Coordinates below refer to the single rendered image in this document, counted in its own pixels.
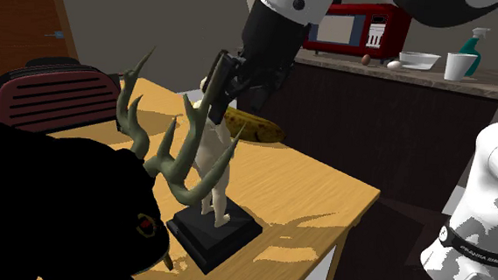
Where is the red microwave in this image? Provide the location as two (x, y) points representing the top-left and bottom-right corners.
(301, 0), (414, 69)

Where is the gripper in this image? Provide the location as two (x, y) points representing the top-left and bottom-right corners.
(199, 0), (314, 131)

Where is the dark red toaster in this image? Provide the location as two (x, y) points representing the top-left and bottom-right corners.
(0, 52), (126, 139)

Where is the spotted yellow banana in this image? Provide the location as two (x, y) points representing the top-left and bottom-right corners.
(221, 105), (288, 145)

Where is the white bowl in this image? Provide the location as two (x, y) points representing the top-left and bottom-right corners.
(397, 51), (442, 72)

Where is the white statue on black base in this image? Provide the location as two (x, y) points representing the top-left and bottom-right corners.
(163, 73), (273, 279)

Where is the white cup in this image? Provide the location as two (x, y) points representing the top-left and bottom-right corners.
(443, 52), (480, 84)

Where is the dark kitchen counter cabinet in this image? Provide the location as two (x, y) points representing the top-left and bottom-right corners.
(232, 45), (498, 215)

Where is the brown wooden door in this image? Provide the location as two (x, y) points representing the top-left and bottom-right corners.
(0, 0), (83, 102)

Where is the black deer head with antlers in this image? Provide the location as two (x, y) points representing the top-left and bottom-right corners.
(0, 36), (251, 280)

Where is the teal spray bottle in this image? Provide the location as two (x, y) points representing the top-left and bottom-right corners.
(457, 25), (493, 79)

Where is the wooden table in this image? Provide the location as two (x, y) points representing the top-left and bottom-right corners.
(0, 69), (388, 280)

